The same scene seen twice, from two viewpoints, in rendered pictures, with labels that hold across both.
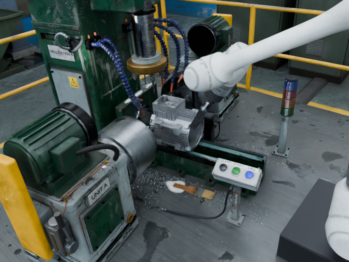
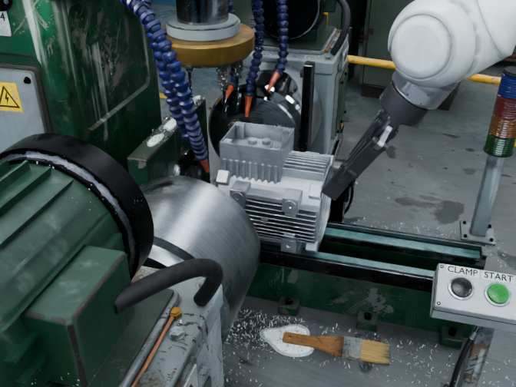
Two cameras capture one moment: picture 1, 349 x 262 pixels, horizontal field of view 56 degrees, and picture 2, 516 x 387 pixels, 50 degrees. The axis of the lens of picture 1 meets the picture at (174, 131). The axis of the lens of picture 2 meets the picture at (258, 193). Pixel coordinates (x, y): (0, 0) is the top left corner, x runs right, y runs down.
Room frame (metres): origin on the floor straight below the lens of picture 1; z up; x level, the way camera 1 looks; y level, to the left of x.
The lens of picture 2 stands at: (0.44, 0.28, 1.60)
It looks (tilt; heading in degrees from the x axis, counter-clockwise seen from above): 31 degrees down; 344
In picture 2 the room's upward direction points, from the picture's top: straight up
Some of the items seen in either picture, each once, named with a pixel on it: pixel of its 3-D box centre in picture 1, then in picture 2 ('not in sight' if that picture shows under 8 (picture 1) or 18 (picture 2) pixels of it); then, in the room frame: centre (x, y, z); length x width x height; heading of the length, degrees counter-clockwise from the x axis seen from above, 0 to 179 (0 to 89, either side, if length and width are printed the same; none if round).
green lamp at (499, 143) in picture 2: (287, 109); (500, 141); (1.37, -0.55, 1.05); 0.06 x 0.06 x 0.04
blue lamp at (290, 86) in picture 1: (291, 83); (514, 84); (1.37, -0.55, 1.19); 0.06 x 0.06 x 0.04
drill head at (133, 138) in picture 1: (115, 158); (156, 292); (1.09, 0.25, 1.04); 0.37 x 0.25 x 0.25; 148
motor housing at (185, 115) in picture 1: (177, 126); (276, 196); (1.34, -0.02, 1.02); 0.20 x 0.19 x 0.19; 57
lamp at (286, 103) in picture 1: (288, 101); (504, 123); (1.37, -0.55, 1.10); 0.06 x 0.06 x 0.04
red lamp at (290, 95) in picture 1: (289, 92); (509, 104); (1.37, -0.55, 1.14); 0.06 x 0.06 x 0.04
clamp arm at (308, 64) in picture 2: (195, 95); (306, 122); (1.44, -0.11, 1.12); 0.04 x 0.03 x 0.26; 58
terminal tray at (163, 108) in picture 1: (169, 107); (257, 151); (1.36, 0.02, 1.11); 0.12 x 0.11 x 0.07; 57
